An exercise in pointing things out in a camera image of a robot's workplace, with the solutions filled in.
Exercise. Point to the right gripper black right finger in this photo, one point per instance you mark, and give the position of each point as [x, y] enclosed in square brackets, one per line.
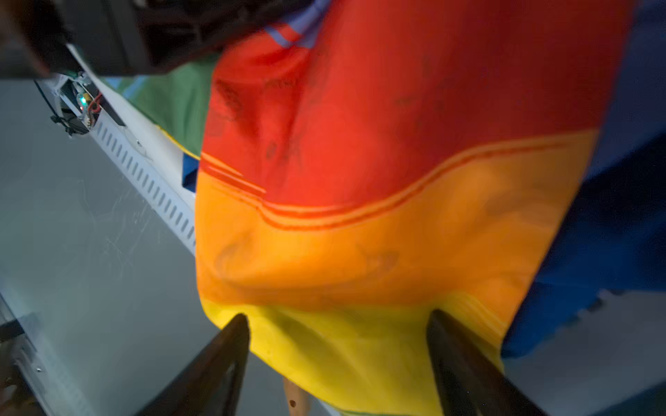
[467, 382]

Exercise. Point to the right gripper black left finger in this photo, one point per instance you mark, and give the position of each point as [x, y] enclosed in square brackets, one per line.
[211, 383]

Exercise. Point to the blue red white jacket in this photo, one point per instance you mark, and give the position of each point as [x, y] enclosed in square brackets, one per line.
[613, 237]

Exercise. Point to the rainbow striped jacket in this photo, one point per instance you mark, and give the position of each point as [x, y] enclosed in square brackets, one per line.
[363, 163]

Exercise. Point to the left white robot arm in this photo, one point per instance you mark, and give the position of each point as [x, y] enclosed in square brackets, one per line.
[124, 38]

